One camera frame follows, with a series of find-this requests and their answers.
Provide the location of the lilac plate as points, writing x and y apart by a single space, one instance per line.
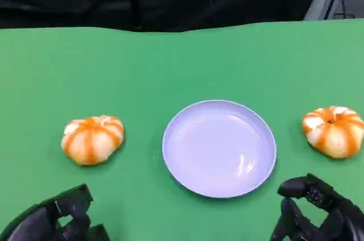
219 150

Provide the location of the orange white toy bread roll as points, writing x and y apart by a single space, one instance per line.
334 136
92 141

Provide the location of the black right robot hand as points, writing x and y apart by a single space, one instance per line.
335 218

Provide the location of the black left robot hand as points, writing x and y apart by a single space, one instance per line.
42 221

